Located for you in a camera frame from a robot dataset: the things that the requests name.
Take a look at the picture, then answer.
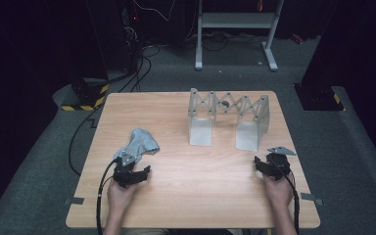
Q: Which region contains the person's left hand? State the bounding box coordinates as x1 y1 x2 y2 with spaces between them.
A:
106 177 139 213

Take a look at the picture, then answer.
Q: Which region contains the person's right hand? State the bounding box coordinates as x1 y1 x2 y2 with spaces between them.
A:
261 172 296 211

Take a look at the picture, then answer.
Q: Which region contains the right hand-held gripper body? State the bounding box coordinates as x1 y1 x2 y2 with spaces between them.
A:
264 145 298 181

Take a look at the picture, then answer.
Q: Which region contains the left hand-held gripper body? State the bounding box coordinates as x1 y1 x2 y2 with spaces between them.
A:
113 152 142 189

